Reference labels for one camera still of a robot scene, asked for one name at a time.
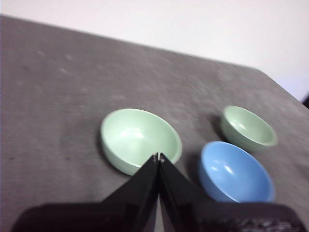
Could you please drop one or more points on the green ribbed plastic bowl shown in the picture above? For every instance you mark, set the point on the green ribbed plastic bowl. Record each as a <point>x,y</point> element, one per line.
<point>135,135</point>
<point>248,128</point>

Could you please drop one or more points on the blue ribbed plastic bowl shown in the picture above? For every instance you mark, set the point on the blue ribbed plastic bowl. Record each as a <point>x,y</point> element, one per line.
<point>231,169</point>

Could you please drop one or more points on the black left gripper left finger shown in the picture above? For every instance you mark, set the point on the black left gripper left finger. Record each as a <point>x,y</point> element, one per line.
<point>125,207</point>

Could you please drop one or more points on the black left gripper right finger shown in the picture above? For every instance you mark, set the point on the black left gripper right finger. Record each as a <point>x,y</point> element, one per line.
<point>193,212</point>

